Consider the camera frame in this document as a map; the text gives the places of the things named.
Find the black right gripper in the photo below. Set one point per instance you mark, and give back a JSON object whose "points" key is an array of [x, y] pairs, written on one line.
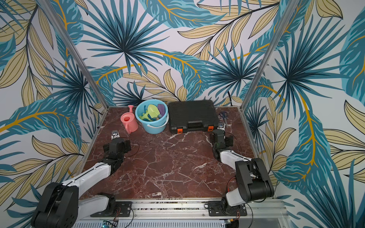
{"points": [[217, 135]]}

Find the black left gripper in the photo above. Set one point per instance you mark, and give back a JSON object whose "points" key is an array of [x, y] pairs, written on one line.
{"points": [[127, 146]]}

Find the pink plastic watering can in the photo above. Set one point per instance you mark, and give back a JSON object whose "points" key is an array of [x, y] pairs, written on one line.
{"points": [[129, 121]]}

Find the green trowel wooden handle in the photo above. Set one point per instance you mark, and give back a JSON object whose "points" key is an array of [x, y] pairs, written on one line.
{"points": [[151, 113]]}

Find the purple shovel pink handle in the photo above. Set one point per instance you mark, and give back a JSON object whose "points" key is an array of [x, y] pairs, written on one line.
{"points": [[161, 109]]}

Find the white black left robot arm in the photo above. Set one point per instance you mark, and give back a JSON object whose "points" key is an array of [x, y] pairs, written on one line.
{"points": [[60, 205]]}

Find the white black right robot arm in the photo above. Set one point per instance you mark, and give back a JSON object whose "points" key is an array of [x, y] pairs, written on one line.
{"points": [[252, 178]]}

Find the black plastic tool case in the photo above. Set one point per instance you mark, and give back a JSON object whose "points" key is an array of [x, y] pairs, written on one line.
{"points": [[188, 116]]}

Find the light blue plastic bucket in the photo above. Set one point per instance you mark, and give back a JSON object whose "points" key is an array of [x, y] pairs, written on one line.
{"points": [[154, 127]]}

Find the blue handled scissors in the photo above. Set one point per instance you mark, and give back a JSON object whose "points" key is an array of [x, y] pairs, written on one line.
{"points": [[224, 116]]}

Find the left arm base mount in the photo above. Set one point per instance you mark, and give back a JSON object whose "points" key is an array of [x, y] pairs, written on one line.
{"points": [[114, 208]]}

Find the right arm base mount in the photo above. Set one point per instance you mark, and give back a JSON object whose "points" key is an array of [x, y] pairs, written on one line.
{"points": [[221, 209]]}

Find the aluminium front rail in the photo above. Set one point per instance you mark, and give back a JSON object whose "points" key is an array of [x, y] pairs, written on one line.
{"points": [[190, 213]]}

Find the aluminium right corner post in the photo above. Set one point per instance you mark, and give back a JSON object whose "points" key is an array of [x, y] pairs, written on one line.
{"points": [[271, 47]]}

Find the aluminium corner post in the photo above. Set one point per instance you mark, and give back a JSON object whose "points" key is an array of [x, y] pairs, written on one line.
{"points": [[56, 22], [271, 47]]}

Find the aluminium left corner post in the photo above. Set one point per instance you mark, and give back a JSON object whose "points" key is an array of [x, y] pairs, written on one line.
{"points": [[56, 22]]}

